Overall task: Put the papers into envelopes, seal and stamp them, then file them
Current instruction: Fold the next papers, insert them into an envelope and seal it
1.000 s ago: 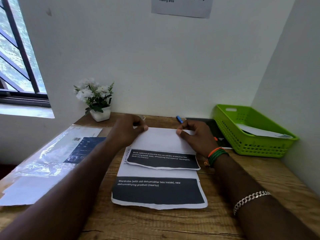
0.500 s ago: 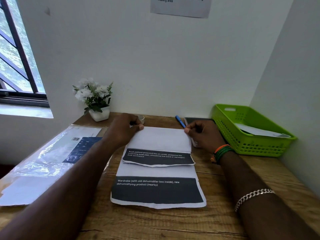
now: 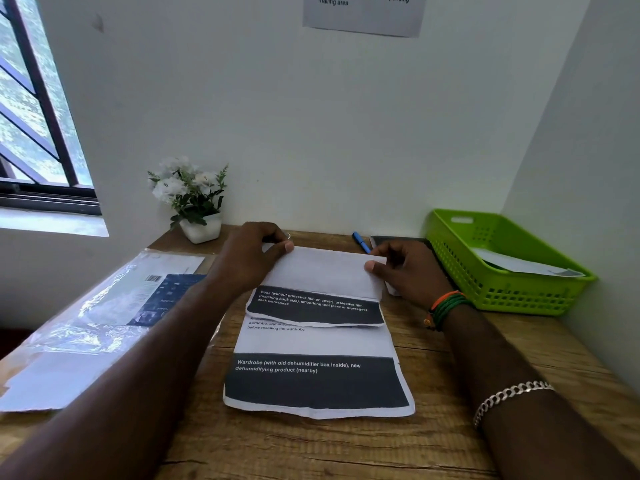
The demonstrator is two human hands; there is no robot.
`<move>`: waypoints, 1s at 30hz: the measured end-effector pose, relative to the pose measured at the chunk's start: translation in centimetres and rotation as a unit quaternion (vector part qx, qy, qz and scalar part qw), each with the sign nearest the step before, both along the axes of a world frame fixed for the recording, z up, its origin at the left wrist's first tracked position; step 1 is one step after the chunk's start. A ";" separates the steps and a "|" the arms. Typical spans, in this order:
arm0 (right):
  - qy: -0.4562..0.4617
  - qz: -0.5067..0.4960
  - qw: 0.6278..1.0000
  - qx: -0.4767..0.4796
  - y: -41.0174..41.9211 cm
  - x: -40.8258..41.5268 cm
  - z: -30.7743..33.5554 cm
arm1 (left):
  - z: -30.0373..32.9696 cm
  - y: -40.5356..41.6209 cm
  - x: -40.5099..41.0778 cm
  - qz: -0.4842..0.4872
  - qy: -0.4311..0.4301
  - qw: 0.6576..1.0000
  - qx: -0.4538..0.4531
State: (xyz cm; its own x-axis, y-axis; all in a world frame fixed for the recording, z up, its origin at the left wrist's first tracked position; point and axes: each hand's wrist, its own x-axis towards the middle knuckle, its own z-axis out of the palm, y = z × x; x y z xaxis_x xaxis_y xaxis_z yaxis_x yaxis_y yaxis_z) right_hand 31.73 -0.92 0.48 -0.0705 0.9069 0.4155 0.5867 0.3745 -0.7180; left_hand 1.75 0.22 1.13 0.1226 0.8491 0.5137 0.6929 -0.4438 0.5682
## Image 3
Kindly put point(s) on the person's left hand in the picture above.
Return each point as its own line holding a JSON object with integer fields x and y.
{"x": 245, "y": 262}

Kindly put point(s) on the person's right hand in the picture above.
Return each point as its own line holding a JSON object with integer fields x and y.
{"x": 415, "y": 277}

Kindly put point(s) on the printed sheet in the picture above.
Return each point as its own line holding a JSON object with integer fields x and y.
{"x": 325, "y": 272}

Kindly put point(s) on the green plastic basket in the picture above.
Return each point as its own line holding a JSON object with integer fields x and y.
{"x": 515, "y": 294}

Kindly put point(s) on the single white envelope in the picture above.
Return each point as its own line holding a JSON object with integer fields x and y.
{"x": 520, "y": 263}

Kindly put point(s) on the stack of printed papers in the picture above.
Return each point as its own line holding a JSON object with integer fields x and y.
{"x": 320, "y": 384}

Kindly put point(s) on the small stamp sticker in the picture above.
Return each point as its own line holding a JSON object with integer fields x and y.
{"x": 570, "y": 272}

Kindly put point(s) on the clear plastic envelope wrapper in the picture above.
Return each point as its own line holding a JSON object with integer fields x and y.
{"x": 95, "y": 314}

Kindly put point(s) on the person's right forearm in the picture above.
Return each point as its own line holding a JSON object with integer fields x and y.
{"x": 535, "y": 404}

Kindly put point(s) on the person's left forearm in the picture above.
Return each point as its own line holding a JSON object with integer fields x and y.
{"x": 120, "y": 389}

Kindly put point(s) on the black notebook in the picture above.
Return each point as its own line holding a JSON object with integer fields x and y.
{"x": 400, "y": 239}

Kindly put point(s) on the orange and green thread wristbands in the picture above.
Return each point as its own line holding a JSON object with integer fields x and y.
{"x": 447, "y": 307}

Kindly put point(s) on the blue pen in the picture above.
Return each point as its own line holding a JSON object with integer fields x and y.
{"x": 361, "y": 241}

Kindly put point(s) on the white flower plant in pot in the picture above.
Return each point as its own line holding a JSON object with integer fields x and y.
{"x": 190, "y": 194}

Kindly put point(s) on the window with metal bars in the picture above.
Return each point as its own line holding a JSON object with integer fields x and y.
{"x": 35, "y": 119}

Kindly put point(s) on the paper notice on wall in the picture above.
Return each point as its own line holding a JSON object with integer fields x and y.
{"x": 365, "y": 14}

